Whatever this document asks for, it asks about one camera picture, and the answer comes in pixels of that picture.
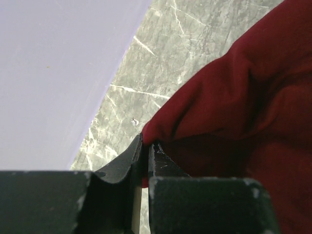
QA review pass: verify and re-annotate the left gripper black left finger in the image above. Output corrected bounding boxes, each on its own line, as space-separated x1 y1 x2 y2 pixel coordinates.
0 135 142 234

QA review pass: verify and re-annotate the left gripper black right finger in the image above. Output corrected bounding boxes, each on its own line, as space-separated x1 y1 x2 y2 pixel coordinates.
148 143 280 234

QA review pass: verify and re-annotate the dark red polo shirt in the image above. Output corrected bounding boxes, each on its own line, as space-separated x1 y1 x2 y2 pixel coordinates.
142 0 312 234

